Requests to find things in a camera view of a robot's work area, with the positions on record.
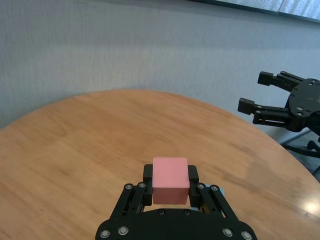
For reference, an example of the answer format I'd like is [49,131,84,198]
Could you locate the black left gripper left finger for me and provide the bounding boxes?
[109,164,154,221]

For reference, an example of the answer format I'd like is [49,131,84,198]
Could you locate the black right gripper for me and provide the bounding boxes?
[237,70,320,133]

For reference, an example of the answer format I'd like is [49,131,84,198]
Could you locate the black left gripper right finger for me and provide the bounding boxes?
[187,164,236,219]

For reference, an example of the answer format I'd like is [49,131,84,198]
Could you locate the pink cube block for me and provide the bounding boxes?
[151,156,190,206]

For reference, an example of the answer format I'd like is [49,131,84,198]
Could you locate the black office chair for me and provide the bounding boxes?
[279,129,320,177]

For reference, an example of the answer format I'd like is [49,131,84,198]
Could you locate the white foam board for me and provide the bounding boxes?
[207,0,320,20]

